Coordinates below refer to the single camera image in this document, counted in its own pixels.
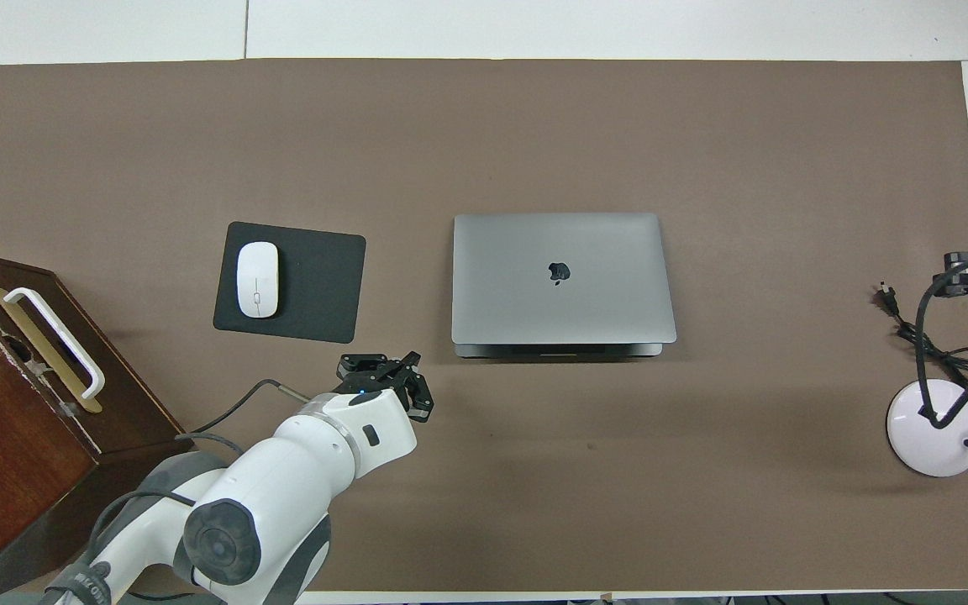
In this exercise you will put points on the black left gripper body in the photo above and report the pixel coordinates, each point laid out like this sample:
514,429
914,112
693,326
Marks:
379,384

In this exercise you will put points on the grey aluminium laptop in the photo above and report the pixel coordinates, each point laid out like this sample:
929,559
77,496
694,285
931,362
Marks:
518,286

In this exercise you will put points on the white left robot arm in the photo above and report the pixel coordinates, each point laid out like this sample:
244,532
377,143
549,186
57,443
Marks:
282,479

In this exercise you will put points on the black mouse pad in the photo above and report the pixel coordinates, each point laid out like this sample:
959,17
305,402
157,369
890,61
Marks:
324,286

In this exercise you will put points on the white computer mouse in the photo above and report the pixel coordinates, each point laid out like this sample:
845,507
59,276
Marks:
258,280

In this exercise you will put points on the white desk lamp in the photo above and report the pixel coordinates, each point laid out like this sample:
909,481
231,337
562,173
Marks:
933,445

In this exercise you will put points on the brown table mat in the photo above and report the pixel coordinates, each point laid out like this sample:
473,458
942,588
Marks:
534,126

